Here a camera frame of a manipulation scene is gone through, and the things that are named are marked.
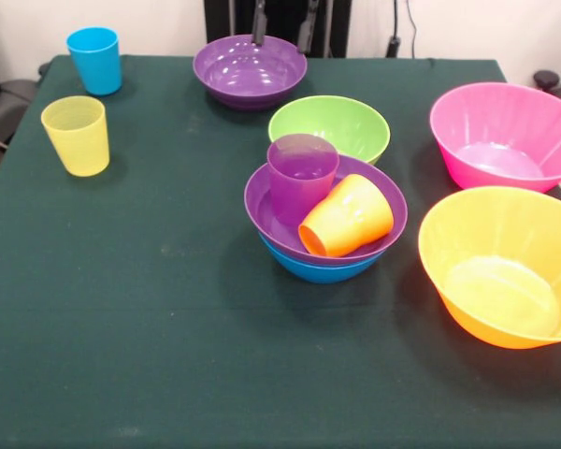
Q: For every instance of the dark green table cloth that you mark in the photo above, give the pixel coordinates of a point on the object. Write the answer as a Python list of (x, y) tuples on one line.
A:
[(121, 304)]

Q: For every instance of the blue bowl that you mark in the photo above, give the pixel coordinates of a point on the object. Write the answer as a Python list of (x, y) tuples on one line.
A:
[(322, 273)]

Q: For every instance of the black office chair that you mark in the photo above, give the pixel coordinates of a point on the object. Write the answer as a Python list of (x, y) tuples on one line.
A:
[(554, 86), (4, 107)]

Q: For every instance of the blue cup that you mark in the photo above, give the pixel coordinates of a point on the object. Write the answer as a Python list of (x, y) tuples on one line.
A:
[(96, 61)]

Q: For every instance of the orange bowl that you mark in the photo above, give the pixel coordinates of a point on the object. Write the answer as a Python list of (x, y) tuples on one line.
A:
[(500, 280)]

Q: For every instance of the purple bowl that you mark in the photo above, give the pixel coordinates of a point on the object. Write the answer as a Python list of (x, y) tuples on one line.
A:
[(250, 65), (262, 210)]

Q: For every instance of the purple cup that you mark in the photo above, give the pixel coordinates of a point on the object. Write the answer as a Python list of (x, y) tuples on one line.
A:
[(301, 182)]

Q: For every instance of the green bowl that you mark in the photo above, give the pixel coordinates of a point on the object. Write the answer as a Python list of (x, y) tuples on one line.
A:
[(336, 121)]

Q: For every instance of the yellow cup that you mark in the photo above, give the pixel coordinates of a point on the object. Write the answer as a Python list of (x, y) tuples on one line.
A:
[(77, 140)]

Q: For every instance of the pink bowl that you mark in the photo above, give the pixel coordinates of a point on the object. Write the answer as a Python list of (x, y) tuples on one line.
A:
[(500, 140)]

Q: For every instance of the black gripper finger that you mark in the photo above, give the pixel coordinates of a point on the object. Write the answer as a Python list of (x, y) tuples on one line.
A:
[(259, 25), (307, 28)]

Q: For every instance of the orange cup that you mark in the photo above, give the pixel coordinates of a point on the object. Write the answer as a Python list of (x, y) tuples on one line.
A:
[(318, 238), (364, 206)]

